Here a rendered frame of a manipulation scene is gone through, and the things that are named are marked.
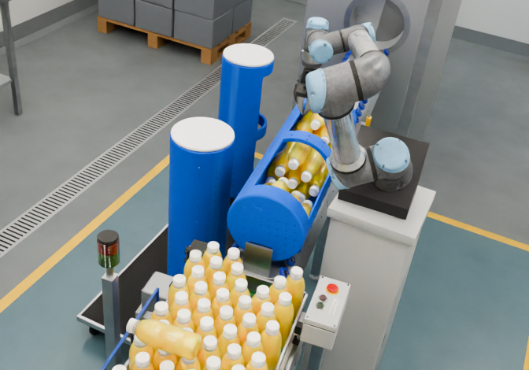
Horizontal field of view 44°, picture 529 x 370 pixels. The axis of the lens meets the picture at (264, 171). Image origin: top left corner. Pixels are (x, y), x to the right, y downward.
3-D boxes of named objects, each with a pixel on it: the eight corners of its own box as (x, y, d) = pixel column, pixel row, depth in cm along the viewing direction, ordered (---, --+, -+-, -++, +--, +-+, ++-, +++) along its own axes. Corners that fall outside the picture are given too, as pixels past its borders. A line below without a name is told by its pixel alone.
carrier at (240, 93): (223, 202, 391) (267, 194, 403) (234, 70, 342) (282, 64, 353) (206, 175, 412) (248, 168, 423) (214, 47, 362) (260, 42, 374)
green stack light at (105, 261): (123, 257, 199) (123, 245, 196) (112, 271, 194) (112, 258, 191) (105, 251, 200) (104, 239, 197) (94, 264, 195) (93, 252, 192)
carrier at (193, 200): (231, 270, 345) (180, 255, 350) (244, 127, 295) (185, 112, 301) (210, 307, 322) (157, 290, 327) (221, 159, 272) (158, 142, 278)
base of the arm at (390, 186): (417, 156, 232) (419, 148, 222) (406, 196, 229) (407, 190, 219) (375, 146, 235) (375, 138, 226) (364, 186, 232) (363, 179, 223)
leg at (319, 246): (320, 275, 370) (338, 186, 334) (317, 282, 365) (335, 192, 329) (310, 272, 371) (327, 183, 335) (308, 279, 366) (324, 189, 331)
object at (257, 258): (270, 273, 233) (274, 246, 226) (268, 277, 231) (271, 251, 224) (244, 265, 235) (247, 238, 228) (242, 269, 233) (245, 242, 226)
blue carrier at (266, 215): (353, 149, 301) (360, 94, 285) (301, 270, 231) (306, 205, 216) (294, 138, 308) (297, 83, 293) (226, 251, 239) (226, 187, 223)
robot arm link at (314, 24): (308, 24, 219) (305, 14, 226) (304, 54, 225) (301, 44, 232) (331, 25, 220) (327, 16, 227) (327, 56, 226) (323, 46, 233)
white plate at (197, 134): (242, 125, 294) (242, 127, 295) (186, 111, 299) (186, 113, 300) (221, 156, 272) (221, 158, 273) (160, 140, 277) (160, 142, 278)
